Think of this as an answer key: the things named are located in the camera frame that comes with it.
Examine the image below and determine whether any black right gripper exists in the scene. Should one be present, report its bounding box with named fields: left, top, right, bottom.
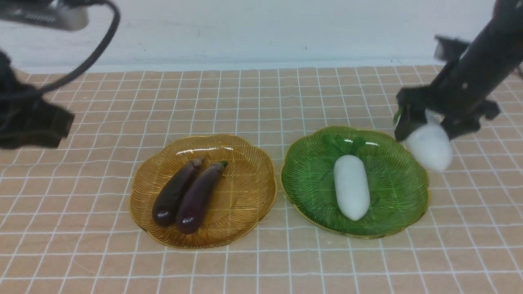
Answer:
left=394, top=61, right=502, bottom=142

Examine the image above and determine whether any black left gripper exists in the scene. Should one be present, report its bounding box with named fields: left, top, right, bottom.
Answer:
left=0, top=49, right=76, bottom=150

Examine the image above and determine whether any white radish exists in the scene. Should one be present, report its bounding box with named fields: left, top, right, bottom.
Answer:
left=333, top=155, right=371, bottom=221
left=405, top=110, right=453, bottom=172

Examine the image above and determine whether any small dark purple eggplant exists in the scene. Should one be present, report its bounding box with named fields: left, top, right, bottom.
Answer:
left=152, top=157, right=205, bottom=227

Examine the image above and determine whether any large purple eggplant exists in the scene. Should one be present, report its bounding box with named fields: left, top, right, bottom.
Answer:
left=176, top=160, right=228, bottom=235

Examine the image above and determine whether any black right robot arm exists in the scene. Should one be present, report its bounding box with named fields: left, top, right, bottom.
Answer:
left=394, top=0, right=523, bottom=142

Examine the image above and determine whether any green ribbed glass plate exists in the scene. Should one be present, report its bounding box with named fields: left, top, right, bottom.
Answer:
left=280, top=125, right=430, bottom=239

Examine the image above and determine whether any amber ribbed glass plate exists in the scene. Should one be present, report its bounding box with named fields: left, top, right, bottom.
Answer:
left=129, top=134, right=277, bottom=250

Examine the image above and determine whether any black cable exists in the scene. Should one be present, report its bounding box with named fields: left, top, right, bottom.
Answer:
left=0, top=0, right=121, bottom=102

